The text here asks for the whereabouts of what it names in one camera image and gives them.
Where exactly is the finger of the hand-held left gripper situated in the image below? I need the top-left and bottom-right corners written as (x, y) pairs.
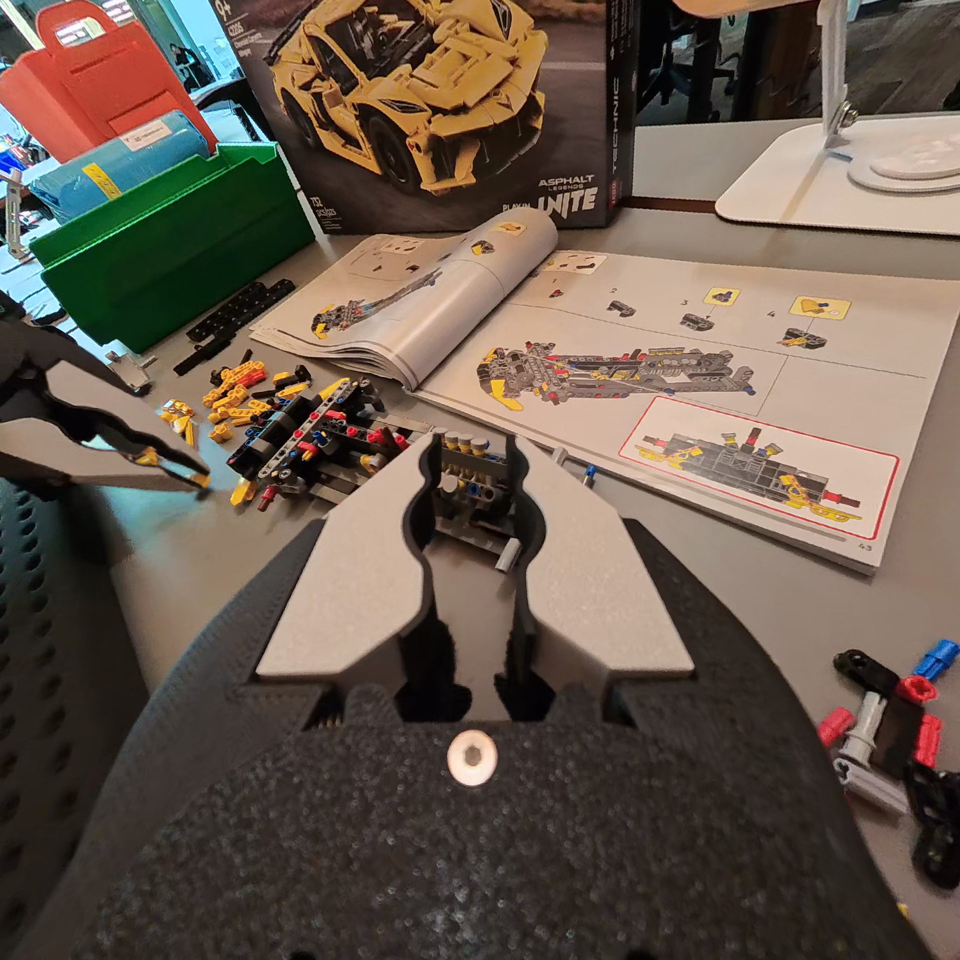
top-left (41, 358), bottom-right (204, 474)
top-left (0, 414), bottom-right (213, 496)

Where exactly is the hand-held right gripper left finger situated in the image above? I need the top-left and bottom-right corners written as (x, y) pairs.
top-left (253, 432), bottom-right (445, 702)

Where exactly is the small grey plastic piece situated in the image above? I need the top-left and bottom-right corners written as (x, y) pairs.
top-left (103, 349), bottom-right (157, 394)

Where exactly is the black office chair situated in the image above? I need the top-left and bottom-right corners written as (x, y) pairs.
top-left (637, 0), bottom-right (740, 125)

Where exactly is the orange plastic carrier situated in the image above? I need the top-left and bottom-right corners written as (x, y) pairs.
top-left (0, 0), bottom-right (220, 165)

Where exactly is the white metal stand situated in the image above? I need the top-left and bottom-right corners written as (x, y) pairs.
top-left (714, 0), bottom-right (960, 239)

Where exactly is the thin yellow lego beam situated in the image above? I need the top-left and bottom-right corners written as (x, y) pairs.
top-left (133, 447), bottom-right (213, 492)

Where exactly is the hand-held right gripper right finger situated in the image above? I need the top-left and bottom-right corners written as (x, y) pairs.
top-left (508, 435), bottom-right (696, 706)

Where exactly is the black perforated lego plate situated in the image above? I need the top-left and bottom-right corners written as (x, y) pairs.
top-left (186, 279), bottom-right (299, 346)

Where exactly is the pile of yellow lego pieces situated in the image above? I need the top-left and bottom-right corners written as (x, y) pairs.
top-left (157, 348), bottom-right (318, 451)

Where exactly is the green plastic bin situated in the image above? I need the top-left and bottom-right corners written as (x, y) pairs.
top-left (28, 142), bottom-right (318, 355)

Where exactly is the black lego set box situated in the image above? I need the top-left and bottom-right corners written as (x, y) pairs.
top-left (236, 0), bottom-right (639, 235)

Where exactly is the pile of mixed lego pins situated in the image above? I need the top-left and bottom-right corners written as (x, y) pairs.
top-left (816, 637), bottom-right (960, 891)

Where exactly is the lego car chassis model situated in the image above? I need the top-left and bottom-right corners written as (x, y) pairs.
top-left (225, 375), bottom-right (599, 573)

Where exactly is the blue wrapped bundle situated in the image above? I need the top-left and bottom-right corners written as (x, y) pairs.
top-left (26, 110), bottom-right (216, 226)

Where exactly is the black perforated chair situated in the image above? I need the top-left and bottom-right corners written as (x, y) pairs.
top-left (0, 476), bottom-right (162, 960)

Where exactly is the lego instruction booklet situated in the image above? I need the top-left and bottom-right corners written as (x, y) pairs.
top-left (249, 206), bottom-right (960, 577)

